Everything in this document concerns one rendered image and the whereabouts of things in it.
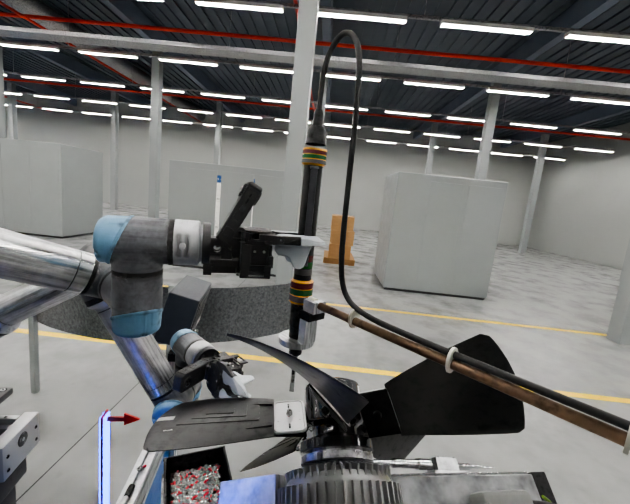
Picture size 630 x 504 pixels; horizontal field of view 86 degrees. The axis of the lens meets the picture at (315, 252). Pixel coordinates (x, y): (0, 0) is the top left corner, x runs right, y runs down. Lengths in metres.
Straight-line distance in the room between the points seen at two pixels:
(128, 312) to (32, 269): 0.17
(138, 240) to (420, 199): 6.27
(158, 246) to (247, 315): 2.02
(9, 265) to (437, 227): 6.48
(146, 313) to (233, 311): 1.93
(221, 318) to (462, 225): 5.31
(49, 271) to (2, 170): 10.51
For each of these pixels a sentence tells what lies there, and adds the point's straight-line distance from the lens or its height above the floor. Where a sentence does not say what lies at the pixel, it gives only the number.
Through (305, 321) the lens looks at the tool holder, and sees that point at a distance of 0.63.
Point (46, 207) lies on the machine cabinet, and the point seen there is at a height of 0.73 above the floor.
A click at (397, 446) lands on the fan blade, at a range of 1.01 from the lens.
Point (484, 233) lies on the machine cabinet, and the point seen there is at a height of 1.28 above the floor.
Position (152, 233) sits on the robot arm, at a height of 1.55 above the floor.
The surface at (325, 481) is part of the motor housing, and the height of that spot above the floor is 1.18.
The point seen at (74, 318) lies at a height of 0.66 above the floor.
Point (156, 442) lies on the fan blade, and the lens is 0.72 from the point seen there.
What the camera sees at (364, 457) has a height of 1.17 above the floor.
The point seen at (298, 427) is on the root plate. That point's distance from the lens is 0.74.
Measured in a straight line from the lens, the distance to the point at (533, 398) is 0.46.
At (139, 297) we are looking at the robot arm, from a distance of 0.60.
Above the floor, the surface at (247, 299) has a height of 0.86.
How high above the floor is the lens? 1.63
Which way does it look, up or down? 9 degrees down
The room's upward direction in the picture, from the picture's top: 6 degrees clockwise
